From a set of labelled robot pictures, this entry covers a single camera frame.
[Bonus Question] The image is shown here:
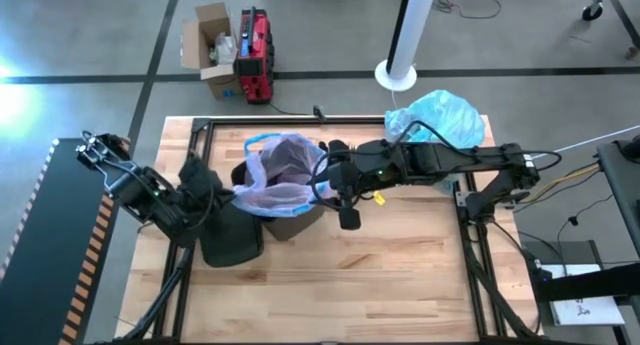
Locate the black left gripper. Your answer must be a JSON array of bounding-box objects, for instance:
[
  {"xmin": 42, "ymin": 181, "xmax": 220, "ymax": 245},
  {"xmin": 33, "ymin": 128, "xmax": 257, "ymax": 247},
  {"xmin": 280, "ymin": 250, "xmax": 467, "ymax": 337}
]
[{"xmin": 177, "ymin": 156, "xmax": 237, "ymax": 222}]

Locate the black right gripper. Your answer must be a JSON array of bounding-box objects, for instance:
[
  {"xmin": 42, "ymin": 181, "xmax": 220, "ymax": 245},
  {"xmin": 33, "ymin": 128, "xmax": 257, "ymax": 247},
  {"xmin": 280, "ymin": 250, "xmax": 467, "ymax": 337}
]
[{"xmin": 317, "ymin": 154, "xmax": 362, "ymax": 209}]

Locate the pink trash bag blue drawstring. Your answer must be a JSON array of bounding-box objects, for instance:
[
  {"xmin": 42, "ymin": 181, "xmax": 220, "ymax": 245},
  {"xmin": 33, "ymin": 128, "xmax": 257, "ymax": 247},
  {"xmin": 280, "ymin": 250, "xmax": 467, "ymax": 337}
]
[{"xmin": 232, "ymin": 131, "xmax": 335, "ymax": 220}]

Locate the black trash bin lid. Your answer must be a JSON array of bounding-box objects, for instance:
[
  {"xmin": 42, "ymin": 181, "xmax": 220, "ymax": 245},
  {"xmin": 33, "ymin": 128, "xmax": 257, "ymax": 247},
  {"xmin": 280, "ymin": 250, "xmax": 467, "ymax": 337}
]
[{"xmin": 199, "ymin": 203, "xmax": 265, "ymax": 269}]

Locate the black plastic trash bin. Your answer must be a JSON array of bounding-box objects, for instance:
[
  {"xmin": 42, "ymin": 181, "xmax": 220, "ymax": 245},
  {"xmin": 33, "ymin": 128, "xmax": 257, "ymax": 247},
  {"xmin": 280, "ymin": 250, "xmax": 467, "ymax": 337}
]
[{"xmin": 230, "ymin": 159, "xmax": 327, "ymax": 242}]

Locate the blue plastic trash bag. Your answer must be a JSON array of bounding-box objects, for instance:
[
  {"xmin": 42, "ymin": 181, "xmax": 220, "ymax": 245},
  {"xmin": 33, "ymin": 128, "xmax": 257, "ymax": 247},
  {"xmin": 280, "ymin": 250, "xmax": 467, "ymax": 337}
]
[{"xmin": 383, "ymin": 88, "xmax": 487, "ymax": 196}]

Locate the grey black yellow-cuffed work glove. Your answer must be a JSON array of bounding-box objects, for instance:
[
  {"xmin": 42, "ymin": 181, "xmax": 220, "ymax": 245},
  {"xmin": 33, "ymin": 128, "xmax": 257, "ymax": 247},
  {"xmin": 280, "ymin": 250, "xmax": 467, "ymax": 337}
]
[{"xmin": 319, "ymin": 139, "xmax": 351, "ymax": 155}]

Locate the clear plastic packing wrap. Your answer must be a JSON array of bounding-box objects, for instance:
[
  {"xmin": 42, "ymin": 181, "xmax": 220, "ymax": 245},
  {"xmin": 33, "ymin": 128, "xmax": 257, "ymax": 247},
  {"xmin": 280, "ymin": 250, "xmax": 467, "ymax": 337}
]
[{"xmin": 209, "ymin": 32, "xmax": 239, "ymax": 66}]

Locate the red and black toolbox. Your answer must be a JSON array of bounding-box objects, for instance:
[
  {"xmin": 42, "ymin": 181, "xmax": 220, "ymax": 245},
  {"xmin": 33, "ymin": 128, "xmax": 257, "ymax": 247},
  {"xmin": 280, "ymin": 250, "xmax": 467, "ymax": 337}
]
[{"xmin": 233, "ymin": 5, "xmax": 275, "ymax": 105}]

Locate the open cardboard box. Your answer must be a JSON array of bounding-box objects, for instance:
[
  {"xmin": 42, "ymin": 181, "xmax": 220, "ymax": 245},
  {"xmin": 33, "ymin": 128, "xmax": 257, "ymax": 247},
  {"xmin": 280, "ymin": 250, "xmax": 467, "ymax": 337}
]
[{"xmin": 180, "ymin": 2, "xmax": 241, "ymax": 99}]

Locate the white pillar with round base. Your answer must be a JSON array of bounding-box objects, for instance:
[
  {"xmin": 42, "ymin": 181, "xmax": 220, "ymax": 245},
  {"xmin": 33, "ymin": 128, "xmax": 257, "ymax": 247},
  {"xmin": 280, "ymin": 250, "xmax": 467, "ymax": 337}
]
[{"xmin": 373, "ymin": 0, "xmax": 439, "ymax": 93}]

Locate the black mat with hazard stripes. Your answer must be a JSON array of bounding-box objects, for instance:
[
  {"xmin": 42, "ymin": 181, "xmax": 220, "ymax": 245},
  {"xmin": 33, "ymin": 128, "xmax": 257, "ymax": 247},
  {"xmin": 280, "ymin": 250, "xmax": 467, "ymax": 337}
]
[{"xmin": 0, "ymin": 137, "xmax": 131, "ymax": 345}]

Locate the black metal bar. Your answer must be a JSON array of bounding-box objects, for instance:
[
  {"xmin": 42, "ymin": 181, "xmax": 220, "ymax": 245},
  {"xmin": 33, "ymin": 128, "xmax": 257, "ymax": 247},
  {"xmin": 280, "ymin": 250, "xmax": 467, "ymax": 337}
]
[{"xmin": 537, "ymin": 261, "xmax": 640, "ymax": 304}]

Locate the white paper pad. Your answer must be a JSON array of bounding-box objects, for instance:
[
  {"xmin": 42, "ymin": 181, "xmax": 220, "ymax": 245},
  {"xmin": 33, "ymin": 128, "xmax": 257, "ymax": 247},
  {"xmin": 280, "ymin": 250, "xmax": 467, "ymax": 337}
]
[{"xmin": 540, "ymin": 263, "xmax": 626, "ymax": 327}]

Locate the black side desk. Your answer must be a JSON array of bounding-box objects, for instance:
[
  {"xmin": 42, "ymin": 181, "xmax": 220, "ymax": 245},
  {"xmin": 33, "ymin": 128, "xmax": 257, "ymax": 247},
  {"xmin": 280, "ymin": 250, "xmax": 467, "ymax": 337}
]
[{"xmin": 597, "ymin": 134, "xmax": 640, "ymax": 246}]

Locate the grey cart leg with caster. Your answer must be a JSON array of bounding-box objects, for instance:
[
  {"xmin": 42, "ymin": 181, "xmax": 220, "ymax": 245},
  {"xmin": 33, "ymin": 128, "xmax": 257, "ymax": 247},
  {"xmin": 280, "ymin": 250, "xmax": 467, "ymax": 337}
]
[{"xmin": 581, "ymin": 0, "xmax": 619, "ymax": 22}]

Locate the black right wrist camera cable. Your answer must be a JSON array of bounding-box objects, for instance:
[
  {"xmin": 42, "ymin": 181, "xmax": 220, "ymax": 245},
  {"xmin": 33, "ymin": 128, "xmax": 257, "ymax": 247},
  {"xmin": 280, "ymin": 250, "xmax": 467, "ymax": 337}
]
[{"xmin": 309, "ymin": 151, "xmax": 351, "ymax": 211}]

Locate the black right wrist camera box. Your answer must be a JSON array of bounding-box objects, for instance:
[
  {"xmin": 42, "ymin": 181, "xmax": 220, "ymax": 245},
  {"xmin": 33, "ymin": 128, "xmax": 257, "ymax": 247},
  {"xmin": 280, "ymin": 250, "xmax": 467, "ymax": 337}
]
[{"xmin": 338, "ymin": 207, "xmax": 362, "ymax": 232}]

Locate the black aluminium table frame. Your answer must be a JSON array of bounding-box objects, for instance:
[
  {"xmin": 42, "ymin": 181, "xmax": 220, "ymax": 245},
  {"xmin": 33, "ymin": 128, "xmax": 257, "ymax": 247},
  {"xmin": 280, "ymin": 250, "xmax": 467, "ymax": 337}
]
[{"xmin": 114, "ymin": 115, "xmax": 546, "ymax": 345}]

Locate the tangled floor cable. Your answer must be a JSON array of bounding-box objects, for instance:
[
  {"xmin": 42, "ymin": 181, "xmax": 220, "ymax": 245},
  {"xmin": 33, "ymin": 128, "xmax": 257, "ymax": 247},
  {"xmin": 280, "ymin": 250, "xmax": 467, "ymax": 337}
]
[{"xmin": 434, "ymin": 0, "xmax": 502, "ymax": 20}]

